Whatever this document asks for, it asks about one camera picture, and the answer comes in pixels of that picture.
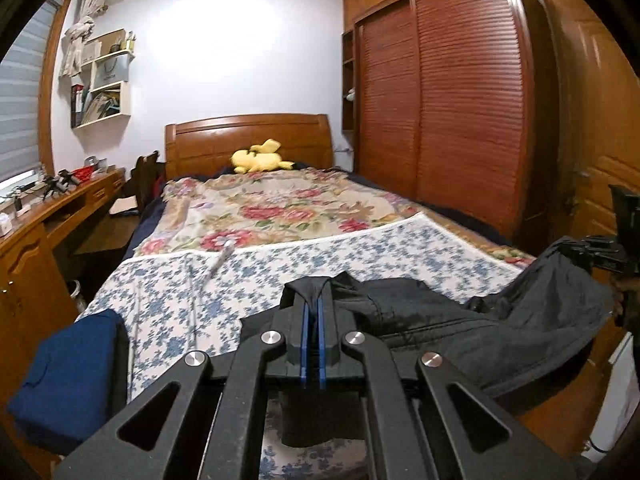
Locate folded navy blue cloth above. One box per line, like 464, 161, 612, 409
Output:
6, 309, 131, 457

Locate black binders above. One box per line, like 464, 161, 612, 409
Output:
70, 84, 84, 129

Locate red floral blanket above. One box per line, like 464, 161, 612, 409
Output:
134, 167, 536, 267

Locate wooden bed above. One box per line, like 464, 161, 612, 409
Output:
164, 113, 616, 441

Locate person's right hand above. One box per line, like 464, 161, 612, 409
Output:
611, 276, 640, 332

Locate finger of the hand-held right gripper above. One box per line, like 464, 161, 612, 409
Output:
570, 235, 620, 257
582, 255, 626, 276

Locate wooden room door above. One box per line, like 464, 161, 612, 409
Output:
541, 0, 640, 321

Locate white plastic stick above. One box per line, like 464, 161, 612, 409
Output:
189, 241, 233, 348

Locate dark wooden chair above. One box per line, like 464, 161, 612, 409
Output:
109, 150, 167, 217

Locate black jacket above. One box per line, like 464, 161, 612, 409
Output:
240, 237, 618, 448

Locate leaning books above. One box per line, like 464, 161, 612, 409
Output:
82, 91, 122, 123

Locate yellow plush toy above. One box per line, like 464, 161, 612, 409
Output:
231, 138, 296, 175

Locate tied beige curtain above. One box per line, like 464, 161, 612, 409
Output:
59, 0, 109, 79

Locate blue floral white sheet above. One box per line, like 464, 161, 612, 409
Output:
75, 211, 526, 480

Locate grey window blind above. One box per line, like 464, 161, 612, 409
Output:
0, 2, 57, 182

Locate wooden louvred wardrobe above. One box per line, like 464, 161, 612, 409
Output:
342, 0, 553, 250

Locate wooden desk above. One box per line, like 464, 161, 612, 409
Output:
0, 167, 127, 391

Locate white wall shelf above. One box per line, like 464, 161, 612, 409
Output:
70, 27, 137, 130

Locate grey paper bag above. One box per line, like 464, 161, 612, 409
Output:
95, 54, 132, 87

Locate grey round container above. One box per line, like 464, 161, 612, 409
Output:
66, 280, 89, 317

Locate wooden window frame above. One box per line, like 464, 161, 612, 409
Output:
0, 0, 76, 188

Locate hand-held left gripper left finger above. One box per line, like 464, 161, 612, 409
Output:
54, 290, 307, 480

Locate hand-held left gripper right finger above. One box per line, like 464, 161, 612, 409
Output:
317, 290, 578, 480

